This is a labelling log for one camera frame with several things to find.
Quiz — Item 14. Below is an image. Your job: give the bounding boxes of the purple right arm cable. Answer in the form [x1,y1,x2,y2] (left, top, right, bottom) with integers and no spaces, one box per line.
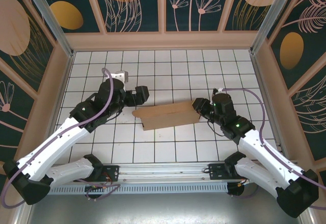
[221,88,326,210]

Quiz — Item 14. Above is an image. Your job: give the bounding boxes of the grey slotted cable duct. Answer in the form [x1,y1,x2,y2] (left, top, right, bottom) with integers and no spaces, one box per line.
[48,182,229,194]

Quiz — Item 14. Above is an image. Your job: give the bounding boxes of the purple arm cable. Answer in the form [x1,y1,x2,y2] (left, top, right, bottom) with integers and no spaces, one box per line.
[221,88,326,210]
[0,67,121,208]

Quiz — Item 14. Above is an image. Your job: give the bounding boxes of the grey metal sheet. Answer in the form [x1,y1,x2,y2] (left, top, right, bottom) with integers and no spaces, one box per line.
[24,192,308,224]

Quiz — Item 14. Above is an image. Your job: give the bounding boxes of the brown cardboard box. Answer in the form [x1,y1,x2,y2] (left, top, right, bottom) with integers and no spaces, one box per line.
[132,100,201,132]

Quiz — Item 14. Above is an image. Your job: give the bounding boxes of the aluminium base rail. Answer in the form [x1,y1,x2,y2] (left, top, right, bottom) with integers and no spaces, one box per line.
[101,162,298,184]

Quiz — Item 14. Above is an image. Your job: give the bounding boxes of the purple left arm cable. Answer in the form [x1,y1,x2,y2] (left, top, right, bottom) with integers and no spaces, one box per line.
[0,67,121,208]

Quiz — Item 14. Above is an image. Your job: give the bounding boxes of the aluminium corner post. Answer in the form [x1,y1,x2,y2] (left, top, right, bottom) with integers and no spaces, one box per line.
[249,0,297,54]
[20,0,76,60]

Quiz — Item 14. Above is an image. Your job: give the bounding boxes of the aluminium side rail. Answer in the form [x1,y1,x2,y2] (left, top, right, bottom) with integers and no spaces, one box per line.
[251,52,287,157]

